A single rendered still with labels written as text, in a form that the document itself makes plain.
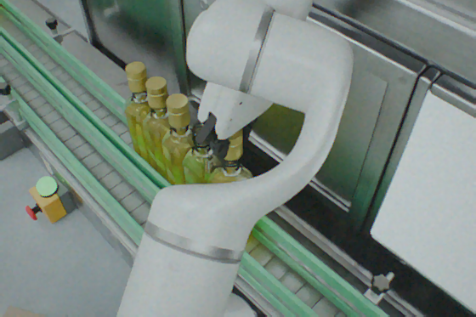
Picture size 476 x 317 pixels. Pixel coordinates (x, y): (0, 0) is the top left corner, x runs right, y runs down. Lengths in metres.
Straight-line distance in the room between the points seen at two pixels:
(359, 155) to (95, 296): 0.61
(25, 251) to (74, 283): 0.15
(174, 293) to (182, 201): 0.07
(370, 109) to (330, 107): 0.26
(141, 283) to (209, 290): 0.05
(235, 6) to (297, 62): 0.07
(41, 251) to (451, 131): 0.87
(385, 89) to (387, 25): 0.09
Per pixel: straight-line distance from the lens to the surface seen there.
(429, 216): 0.67
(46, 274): 1.07
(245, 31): 0.36
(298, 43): 0.37
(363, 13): 0.56
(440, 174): 0.61
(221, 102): 0.52
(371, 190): 0.70
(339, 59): 0.37
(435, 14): 0.52
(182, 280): 0.35
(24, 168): 1.27
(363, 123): 0.64
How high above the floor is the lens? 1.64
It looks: 47 degrees down
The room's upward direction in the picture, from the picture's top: straight up
